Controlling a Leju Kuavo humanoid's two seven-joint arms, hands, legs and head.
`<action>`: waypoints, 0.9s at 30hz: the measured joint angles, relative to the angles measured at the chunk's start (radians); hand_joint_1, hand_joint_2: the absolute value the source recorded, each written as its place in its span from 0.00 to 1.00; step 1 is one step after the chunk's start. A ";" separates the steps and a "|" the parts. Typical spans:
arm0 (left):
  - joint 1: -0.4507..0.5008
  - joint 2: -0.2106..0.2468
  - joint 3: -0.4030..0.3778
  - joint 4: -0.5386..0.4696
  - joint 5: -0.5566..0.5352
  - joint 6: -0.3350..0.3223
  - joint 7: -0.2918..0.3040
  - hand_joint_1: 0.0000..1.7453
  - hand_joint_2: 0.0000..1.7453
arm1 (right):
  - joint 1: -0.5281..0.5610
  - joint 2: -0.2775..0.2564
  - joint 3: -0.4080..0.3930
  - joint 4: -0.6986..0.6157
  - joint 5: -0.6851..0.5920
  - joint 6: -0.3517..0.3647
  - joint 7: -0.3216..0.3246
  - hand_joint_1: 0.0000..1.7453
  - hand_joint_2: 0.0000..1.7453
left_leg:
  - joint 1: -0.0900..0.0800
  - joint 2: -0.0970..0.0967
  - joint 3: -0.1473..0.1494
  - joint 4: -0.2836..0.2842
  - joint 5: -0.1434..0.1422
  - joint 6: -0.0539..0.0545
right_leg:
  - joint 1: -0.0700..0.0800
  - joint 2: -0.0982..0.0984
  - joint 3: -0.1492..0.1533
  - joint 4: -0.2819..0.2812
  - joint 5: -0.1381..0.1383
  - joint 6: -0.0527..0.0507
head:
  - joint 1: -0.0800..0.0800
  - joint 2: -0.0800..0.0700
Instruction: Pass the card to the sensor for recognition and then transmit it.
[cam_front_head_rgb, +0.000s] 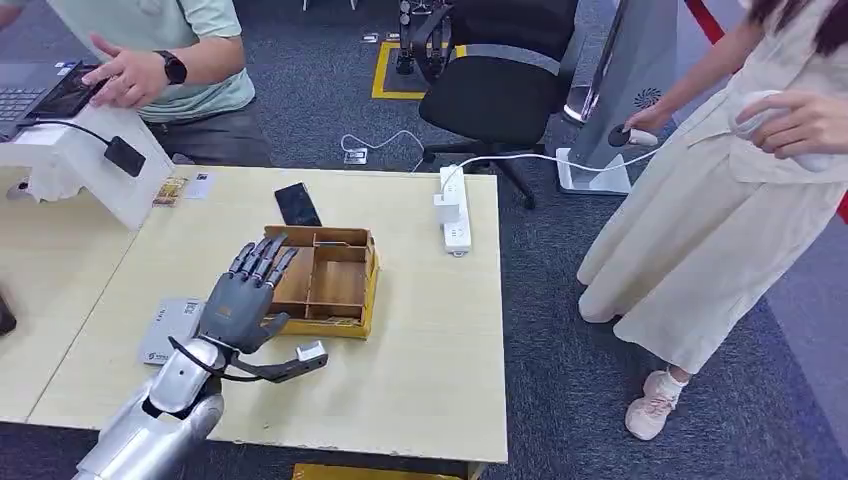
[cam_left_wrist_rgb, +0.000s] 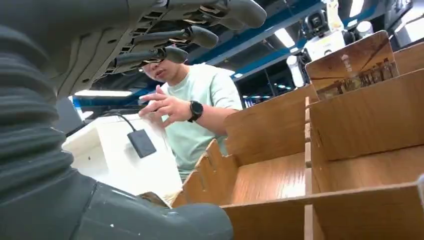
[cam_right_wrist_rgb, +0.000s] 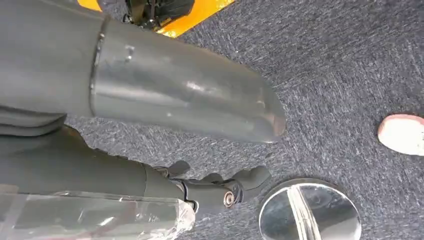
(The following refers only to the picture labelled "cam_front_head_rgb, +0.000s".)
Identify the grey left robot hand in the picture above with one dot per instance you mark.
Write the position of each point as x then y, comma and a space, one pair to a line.
238, 308

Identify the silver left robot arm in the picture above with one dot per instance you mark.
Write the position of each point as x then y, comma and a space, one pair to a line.
166, 404

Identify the wooden divided card box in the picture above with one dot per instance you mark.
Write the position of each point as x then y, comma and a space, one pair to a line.
338, 285

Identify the black smartphone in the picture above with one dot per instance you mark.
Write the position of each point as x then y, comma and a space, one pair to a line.
297, 205

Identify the small white card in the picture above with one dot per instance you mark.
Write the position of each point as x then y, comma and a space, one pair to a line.
200, 186

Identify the golden patterned card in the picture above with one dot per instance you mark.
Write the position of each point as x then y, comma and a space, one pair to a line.
170, 192

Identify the white stand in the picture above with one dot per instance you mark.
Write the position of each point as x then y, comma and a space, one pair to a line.
126, 192

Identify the black power adapter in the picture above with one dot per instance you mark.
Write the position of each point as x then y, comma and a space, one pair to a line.
124, 156

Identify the metal floor socket plate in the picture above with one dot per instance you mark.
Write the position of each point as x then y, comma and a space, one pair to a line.
356, 156

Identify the yellow box under table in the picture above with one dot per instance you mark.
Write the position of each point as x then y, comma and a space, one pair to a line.
358, 473

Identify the white power strip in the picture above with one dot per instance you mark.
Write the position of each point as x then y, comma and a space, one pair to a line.
457, 235

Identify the white charger plug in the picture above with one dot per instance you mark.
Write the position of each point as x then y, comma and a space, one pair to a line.
447, 208

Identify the dark object at desk edge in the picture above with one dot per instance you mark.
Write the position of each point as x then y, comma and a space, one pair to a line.
5, 318

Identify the seated person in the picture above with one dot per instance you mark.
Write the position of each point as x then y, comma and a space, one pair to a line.
199, 66

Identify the black wristwatch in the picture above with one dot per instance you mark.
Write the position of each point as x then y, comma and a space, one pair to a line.
173, 67

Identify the seated person's hand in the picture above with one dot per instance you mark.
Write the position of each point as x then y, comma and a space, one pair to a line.
129, 76

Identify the black tablet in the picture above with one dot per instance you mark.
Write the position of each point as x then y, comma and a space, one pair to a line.
66, 99

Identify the dark laptop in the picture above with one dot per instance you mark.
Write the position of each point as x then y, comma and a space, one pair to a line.
20, 86

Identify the black robot stand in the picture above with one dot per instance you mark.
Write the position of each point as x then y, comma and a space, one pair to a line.
405, 40

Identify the black office chair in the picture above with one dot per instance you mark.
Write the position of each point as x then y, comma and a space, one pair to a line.
493, 99

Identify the black and white controller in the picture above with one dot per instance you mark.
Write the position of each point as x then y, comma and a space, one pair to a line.
623, 136

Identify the pale pink shoe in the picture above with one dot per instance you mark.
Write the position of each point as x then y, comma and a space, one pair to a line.
652, 407

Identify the standing person's hand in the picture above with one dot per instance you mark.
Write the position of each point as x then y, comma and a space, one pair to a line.
805, 126
649, 119

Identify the grey kiosk pillar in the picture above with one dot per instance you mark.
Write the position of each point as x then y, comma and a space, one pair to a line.
629, 73

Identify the standing person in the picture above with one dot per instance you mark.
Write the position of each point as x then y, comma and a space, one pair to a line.
715, 232

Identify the red barrier belt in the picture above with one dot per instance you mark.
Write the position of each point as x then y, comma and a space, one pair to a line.
707, 23

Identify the white handheld controller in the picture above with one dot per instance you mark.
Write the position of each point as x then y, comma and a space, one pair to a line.
752, 109

